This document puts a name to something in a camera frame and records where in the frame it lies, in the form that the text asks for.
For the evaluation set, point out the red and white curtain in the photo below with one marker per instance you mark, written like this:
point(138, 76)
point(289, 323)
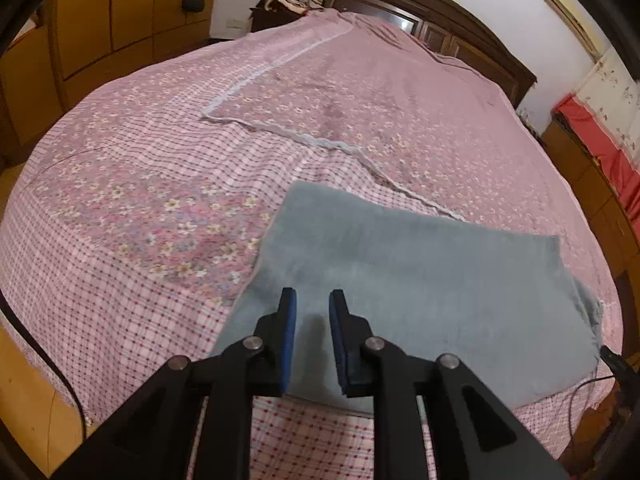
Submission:
point(600, 150)

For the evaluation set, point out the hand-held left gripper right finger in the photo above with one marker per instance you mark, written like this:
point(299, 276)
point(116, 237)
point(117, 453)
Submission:
point(337, 345)

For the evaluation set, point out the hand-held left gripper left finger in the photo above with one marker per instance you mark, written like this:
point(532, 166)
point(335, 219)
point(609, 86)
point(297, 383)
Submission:
point(289, 340)

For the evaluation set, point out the small black device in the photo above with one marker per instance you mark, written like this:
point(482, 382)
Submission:
point(192, 4)

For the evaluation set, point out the dark wooden nightstand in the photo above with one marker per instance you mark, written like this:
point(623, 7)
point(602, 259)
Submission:
point(260, 17)

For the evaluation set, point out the yellow wooden wardrobe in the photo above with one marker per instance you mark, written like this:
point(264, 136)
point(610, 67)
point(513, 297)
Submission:
point(125, 10)

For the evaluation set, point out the grey towel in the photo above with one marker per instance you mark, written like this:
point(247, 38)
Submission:
point(410, 285)

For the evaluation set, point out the pink floral bed sheet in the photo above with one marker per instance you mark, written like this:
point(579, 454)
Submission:
point(150, 160)

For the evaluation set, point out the dark wooden headboard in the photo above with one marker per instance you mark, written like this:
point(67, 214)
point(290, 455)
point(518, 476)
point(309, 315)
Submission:
point(450, 15)

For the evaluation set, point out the low wooden cabinet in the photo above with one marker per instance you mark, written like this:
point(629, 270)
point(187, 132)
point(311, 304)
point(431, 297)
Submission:
point(575, 170)

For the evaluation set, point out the white wall socket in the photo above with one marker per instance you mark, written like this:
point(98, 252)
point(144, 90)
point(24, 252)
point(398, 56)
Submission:
point(236, 24)

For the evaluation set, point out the white air conditioner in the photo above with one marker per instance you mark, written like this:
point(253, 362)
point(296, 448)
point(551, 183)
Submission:
point(575, 20)

